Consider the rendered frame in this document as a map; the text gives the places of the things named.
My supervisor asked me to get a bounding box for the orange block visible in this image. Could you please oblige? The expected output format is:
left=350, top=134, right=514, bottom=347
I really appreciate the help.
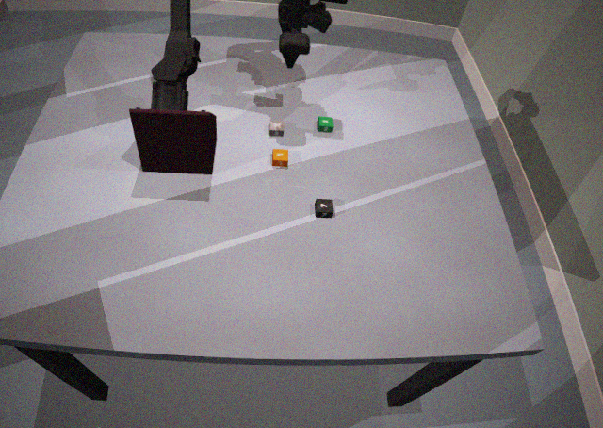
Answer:
left=272, top=149, right=288, bottom=167

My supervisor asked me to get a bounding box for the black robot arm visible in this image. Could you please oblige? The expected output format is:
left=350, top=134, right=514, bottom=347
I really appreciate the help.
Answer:
left=151, top=0, right=348, bottom=111

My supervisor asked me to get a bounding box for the green block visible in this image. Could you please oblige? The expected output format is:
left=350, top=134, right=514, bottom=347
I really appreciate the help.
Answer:
left=318, top=116, right=334, bottom=133

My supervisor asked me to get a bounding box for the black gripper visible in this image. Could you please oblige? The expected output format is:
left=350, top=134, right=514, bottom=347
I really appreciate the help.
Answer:
left=278, top=0, right=311, bottom=68

